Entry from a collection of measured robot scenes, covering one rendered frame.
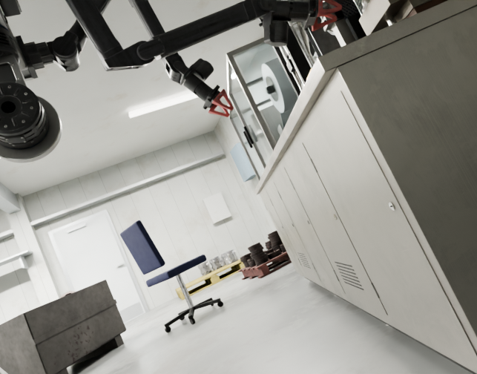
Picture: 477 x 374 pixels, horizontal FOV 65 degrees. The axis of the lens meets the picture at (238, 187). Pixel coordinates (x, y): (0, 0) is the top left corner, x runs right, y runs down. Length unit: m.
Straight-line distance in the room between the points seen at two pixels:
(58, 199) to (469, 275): 7.70
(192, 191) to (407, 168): 7.44
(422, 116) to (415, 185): 0.16
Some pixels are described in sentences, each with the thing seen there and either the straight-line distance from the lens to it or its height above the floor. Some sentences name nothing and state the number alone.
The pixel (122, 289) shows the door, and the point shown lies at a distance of 7.82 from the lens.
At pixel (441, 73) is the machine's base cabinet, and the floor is 0.75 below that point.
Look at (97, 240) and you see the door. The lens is 7.89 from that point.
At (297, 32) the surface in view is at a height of 1.41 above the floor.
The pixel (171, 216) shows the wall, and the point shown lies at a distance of 8.03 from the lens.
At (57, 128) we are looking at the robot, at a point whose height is 1.09.
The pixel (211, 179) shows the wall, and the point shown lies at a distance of 8.34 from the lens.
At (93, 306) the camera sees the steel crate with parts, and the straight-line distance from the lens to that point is 4.91.
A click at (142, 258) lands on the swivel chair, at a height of 0.81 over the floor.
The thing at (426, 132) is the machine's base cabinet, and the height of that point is 0.64.
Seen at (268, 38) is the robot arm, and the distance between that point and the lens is 1.22.
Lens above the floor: 0.61
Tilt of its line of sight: 7 degrees up
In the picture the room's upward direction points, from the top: 25 degrees counter-clockwise
